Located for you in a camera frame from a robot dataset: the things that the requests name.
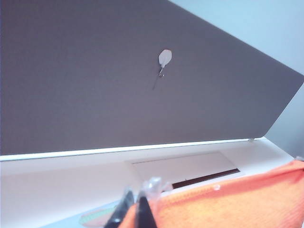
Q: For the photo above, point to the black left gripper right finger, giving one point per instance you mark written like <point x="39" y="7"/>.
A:
<point x="145" y="213"/>

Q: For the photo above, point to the wide grey desk partition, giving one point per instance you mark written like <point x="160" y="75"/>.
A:
<point x="71" y="71"/>

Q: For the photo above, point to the white partition bracket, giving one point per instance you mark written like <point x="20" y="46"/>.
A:
<point x="252" y="140"/>

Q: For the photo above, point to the orange microfiber cloth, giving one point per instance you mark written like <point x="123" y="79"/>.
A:
<point x="225" y="206"/>

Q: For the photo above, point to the square white-framed table mirror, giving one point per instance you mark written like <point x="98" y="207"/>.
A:
<point x="95" y="217"/>

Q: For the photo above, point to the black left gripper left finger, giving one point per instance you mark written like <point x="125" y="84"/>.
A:
<point x="121" y="211"/>

